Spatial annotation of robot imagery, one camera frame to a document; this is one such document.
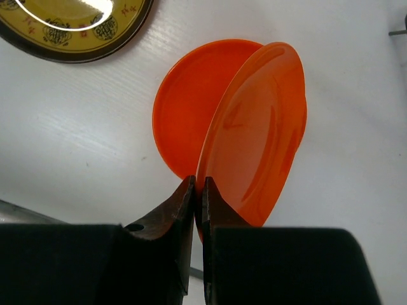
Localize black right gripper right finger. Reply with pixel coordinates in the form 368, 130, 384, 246
195, 177, 250, 304

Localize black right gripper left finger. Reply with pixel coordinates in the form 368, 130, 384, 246
125, 176, 195, 295

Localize orange plate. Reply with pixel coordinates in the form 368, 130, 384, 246
196, 42, 307, 227
152, 39, 262, 179

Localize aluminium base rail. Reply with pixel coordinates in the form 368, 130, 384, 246
0, 200, 67, 224

